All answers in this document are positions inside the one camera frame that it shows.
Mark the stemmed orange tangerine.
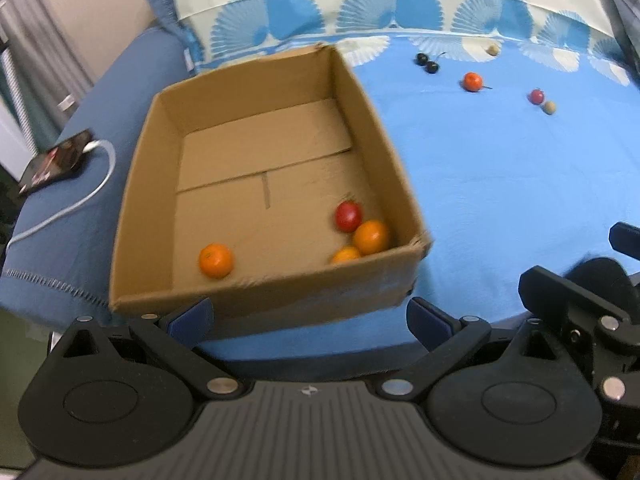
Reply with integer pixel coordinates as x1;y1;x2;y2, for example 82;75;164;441
462;71;493;93

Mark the pair of black cherries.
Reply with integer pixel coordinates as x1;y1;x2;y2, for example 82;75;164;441
416;51;447;75

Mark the blue sofa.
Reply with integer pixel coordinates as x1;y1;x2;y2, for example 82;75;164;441
0;0;206;328

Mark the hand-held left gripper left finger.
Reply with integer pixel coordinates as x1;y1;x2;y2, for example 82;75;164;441
47;296;247;402

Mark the smartphone with white cable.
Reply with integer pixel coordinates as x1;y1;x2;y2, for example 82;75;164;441
5;139;117;271

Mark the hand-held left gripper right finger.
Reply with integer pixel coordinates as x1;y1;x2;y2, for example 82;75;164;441
377;297;572;403

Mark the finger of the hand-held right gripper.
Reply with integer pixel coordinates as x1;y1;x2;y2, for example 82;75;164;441
518;266;634;334
609;222;640;261

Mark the grey cloth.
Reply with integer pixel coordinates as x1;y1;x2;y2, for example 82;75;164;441
592;0;640;56

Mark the brown cardboard box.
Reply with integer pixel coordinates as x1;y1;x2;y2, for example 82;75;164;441
107;42;433;328

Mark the black smartphone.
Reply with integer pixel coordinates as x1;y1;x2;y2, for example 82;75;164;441
18;130;96;196

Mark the grey curtain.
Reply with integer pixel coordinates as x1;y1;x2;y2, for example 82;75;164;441
0;0;96;131

